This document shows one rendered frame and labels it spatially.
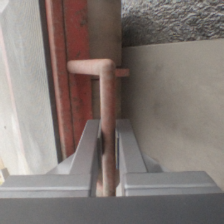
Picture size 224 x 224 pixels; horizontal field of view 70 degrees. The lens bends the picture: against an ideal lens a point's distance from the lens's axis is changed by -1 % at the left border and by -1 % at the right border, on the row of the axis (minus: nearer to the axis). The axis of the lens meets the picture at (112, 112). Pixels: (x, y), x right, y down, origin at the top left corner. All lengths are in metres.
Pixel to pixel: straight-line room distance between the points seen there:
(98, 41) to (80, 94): 0.07
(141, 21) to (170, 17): 0.04
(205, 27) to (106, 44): 0.11
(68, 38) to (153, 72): 0.12
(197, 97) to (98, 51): 0.13
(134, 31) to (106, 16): 0.06
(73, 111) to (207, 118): 0.14
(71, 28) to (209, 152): 0.19
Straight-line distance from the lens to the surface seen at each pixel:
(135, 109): 0.26
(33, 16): 0.19
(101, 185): 0.18
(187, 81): 0.21
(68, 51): 0.17
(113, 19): 0.23
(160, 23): 0.24
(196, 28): 0.22
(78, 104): 0.18
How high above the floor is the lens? 0.20
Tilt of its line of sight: 39 degrees down
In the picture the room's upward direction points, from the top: 105 degrees counter-clockwise
